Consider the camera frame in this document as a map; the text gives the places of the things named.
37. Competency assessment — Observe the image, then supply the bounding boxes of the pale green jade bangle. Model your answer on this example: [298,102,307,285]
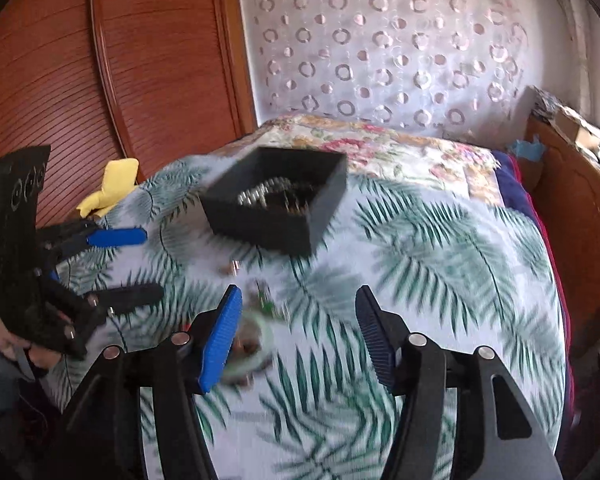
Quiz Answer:
[230,305,282,388]

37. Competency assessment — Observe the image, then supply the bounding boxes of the dark blue blanket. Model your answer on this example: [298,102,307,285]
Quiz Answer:
[491,149,583,431]

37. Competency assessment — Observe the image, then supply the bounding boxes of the black square box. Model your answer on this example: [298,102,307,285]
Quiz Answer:
[199,146,349,257]

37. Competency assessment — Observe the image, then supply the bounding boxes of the circle-print sheer cloth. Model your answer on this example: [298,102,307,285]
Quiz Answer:
[236,0,537,142]

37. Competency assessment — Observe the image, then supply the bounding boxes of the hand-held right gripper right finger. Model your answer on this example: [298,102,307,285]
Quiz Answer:
[355,285,566,480]

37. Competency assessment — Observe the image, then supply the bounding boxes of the wooden side cabinet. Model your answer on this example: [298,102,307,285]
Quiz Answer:
[522,114,600,361]

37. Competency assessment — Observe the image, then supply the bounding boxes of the floral blanket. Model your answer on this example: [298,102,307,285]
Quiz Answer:
[214,114,507,207]

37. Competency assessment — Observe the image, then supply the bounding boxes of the pile of printed papers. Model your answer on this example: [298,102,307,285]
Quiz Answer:
[529,85,582,122]

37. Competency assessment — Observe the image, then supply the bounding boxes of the leaf-print bedsheet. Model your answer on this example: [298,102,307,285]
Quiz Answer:
[44,154,567,480]

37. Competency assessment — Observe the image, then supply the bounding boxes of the person's left hand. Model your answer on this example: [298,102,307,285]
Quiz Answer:
[0,316,64,376]

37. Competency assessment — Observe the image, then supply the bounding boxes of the yellow plush toy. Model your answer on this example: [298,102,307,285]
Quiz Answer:
[76,158,140,219]

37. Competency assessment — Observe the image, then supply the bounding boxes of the small green pendant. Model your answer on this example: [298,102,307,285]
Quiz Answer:
[256,281,275,312]

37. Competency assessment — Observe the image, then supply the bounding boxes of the wooden headboard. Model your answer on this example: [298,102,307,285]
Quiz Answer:
[0,0,259,233]

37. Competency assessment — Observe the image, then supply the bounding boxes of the open cardboard box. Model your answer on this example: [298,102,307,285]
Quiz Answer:
[554,106,600,152]

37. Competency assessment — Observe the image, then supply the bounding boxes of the light blue plastic bag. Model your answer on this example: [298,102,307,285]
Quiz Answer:
[509,134,547,160]

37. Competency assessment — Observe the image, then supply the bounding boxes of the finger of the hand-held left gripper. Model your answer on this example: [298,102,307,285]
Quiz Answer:
[40,225,149,262]
[47,282,166,322]

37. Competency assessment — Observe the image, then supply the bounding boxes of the silver bracelets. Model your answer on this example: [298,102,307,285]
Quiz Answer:
[236,177,287,209]

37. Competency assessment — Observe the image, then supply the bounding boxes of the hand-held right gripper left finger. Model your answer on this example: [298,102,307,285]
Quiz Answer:
[45,284,244,480]

